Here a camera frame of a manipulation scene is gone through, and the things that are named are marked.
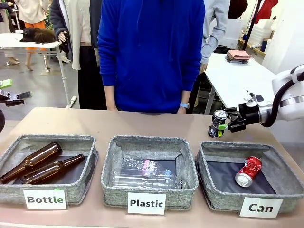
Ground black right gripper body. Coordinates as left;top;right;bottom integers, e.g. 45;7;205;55
238;103;261;126

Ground crushed black soda can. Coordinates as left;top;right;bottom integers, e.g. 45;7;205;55
208;109;229;139

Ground crushed red soda can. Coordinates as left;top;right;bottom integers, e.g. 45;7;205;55
235;156;263;187

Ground pink cloth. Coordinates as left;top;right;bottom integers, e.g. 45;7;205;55
226;49;252;60

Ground brown glass beer bottle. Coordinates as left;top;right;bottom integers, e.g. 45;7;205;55
0;141;63;184
20;153;86;185

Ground small pink-label plastic bottle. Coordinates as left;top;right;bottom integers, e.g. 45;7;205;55
121;155;172;177

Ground large clear plastic bottle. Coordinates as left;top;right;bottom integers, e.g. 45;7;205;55
112;169;187;190

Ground person's right forearm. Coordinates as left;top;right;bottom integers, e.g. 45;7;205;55
104;85;117;108

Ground person's left forearm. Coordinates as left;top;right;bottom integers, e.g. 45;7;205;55
180;89;192;104

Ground grey fabric basket marked Can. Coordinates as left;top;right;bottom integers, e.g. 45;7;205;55
195;140;304;214

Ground white Can label card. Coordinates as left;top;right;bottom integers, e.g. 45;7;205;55
238;197;284;219

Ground grey fabric basket marked Bottle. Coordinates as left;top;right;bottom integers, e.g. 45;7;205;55
0;134;99;206

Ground grey fabric basket marked Plastic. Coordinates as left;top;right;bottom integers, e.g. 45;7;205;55
100;135;199;211

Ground large white table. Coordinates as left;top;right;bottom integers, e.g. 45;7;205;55
203;53;277;110

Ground small white folding table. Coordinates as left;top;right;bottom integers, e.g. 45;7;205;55
0;32;77;108

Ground folded grey cloth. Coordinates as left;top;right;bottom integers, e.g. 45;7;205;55
227;56;248;64

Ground black furry item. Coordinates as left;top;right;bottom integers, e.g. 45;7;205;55
19;27;57;45

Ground bystander in orange trousers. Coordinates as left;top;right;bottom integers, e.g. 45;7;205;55
14;0;52;72

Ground bystander in cream cardigan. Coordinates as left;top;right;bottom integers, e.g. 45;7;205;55
49;0;107;110

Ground stacked white boxes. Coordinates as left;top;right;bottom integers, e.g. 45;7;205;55
251;19;275;41

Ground bystander in grey hoodie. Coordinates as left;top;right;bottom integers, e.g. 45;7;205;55
199;0;231;75

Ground black stand pole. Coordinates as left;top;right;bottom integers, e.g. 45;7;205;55
241;0;263;51

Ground person in blue sweater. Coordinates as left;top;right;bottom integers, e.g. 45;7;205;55
97;0;206;115

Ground red jacket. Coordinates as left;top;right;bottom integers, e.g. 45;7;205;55
255;0;279;24

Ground white Bottle label card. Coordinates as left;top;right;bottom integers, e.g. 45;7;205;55
22;189;67;210

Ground white Plastic label card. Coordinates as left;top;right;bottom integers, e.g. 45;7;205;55
126;192;167;215

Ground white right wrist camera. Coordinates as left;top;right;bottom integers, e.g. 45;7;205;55
242;91;273;108

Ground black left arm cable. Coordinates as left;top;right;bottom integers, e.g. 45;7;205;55
0;108;6;133

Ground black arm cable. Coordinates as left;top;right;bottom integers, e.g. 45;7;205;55
262;70;304;128
0;108;6;133

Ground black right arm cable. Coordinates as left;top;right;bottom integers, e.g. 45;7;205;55
262;70;304;128

